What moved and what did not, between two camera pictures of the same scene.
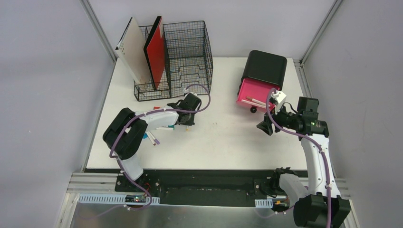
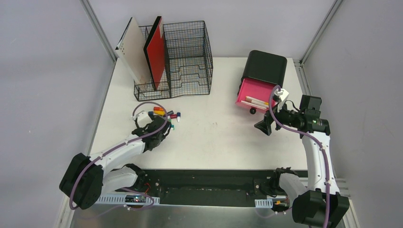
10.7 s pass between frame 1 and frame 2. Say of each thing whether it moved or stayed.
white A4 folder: stayed
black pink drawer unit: stayed
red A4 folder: stayed
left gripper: moved
